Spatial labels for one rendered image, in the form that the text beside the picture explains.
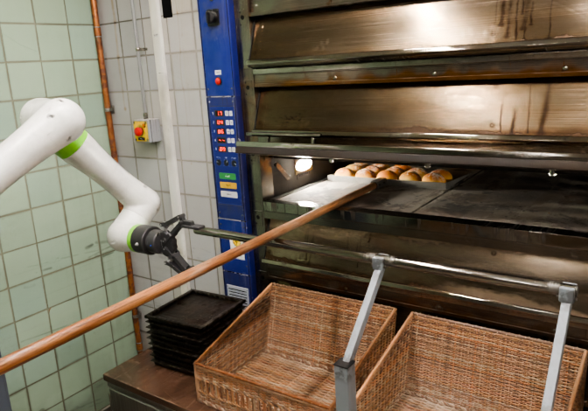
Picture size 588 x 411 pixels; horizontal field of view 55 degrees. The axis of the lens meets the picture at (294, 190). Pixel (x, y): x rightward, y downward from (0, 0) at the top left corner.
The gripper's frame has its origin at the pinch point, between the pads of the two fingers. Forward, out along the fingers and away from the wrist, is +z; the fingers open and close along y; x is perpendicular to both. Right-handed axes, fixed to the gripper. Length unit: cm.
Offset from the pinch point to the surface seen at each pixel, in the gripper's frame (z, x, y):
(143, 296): 12.8, 33.3, -0.6
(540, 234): 83, -57, 2
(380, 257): 48, -20, 2
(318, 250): 28.0, -20.1, 2.8
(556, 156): 89, -43, -24
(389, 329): 37, -49, 39
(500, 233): 71, -57, 3
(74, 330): 13, 52, -1
